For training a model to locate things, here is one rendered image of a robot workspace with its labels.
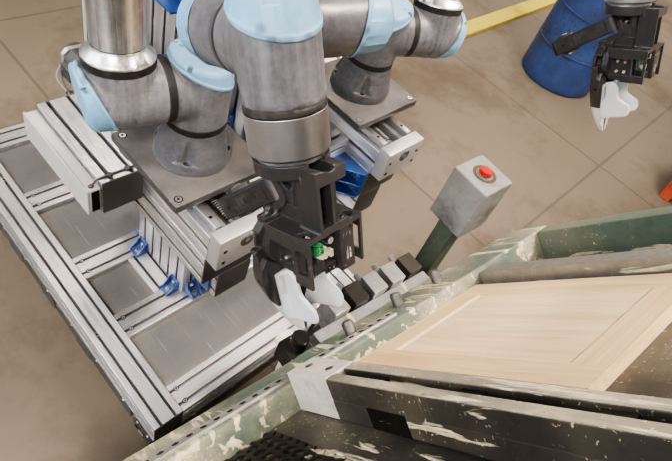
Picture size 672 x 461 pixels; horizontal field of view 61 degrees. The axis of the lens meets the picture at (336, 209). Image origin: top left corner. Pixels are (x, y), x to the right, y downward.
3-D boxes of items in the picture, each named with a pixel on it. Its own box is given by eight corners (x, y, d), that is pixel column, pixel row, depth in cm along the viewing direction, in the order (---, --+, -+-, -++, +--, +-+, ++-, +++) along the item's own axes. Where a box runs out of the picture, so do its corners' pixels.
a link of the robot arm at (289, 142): (224, 111, 50) (293, 86, 55) (233, 158, 52) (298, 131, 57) (280, 127, 45) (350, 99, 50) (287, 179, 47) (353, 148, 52)
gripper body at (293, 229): (311, 299, 52) (296, 181, 46) (253, 266, 58) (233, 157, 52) (366, 262, 57) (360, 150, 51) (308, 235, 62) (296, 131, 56)
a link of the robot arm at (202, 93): (239, 128, 106) (250, 68, 97) (168, 140, 99) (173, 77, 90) (214, 87, 112) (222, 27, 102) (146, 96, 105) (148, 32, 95)
